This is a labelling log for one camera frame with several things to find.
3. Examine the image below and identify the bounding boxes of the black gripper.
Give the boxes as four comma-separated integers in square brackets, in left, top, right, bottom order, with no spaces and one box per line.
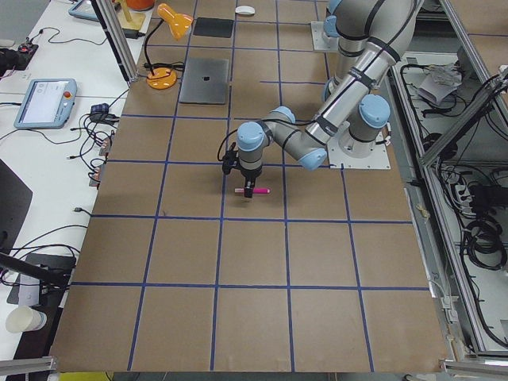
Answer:
[244,175,256,198]

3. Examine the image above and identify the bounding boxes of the pink highlighter pen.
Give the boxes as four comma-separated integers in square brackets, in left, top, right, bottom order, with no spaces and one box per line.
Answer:
[234,187,271,194]

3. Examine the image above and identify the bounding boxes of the white computer mouse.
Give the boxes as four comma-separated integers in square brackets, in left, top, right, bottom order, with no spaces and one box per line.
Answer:
[235,6,256,17]

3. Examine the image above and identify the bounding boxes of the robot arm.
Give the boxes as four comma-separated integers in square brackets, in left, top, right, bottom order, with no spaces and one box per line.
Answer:
[222,1,422,198]
[323,0,344,38]

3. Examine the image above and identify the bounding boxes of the silver laptop notebook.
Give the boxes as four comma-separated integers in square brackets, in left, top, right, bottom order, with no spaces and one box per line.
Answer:
[179,57,229,105]

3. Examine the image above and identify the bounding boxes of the black mousepad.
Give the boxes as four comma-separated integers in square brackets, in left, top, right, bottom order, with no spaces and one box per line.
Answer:
[193,17,234,38]

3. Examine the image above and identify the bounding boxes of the orange desk lamp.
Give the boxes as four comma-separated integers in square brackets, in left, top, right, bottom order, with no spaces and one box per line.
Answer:
[143,2,194,90]

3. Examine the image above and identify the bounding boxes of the black power adapter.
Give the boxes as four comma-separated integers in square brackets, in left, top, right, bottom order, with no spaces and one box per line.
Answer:
[122,28,145,40]

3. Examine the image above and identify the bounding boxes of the wooden stand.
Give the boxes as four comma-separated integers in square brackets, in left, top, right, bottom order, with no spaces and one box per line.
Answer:
[117,0,146,31]

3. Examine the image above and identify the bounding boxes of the orange cylinder container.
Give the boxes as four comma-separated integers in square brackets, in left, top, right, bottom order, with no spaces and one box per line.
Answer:
[126,0,155,11]

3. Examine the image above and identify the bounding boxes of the blue teach pendant tablet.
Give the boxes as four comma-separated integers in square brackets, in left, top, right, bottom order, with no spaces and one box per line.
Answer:
[13,79,78,129]

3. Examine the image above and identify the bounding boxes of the white paper cup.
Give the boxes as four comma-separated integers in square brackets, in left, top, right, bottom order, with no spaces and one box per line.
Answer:
[6,306,47,333]

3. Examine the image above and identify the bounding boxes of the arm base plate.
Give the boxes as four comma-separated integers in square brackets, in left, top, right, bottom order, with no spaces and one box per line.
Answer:
[327,121,391,170]
[310,21,340,52]

